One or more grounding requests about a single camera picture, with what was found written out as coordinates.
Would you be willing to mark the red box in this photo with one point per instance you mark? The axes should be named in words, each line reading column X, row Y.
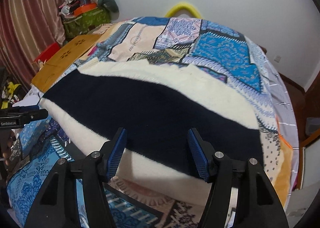
column 48, row 53

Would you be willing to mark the yellow foam tube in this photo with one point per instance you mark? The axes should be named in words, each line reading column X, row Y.
column 183, row 7

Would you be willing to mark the blue patchwork bedspread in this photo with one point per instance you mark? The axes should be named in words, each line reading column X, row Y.
column 224, row 54

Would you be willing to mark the white papers pile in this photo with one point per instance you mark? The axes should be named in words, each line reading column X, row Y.
column 31, row 98

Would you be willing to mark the wooden lap desk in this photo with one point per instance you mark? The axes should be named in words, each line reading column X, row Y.
column 62, row 59

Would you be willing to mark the striped red curtain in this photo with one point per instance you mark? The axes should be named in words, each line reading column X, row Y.
column 28, row 27

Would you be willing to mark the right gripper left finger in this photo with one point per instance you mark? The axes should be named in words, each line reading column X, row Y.
column 56, row 203

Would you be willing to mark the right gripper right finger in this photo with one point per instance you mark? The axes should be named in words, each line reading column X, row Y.
column 257, row 204

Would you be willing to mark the wall power outlet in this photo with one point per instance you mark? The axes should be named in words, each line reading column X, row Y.
column 277, row 59

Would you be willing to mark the black and white striped sweater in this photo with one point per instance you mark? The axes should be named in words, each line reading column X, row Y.
column 157, row 105

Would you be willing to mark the person's left hand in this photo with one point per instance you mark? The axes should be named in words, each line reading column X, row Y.
column 7, row 139

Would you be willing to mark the orange box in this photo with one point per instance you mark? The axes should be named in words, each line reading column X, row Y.
column 84, row 8

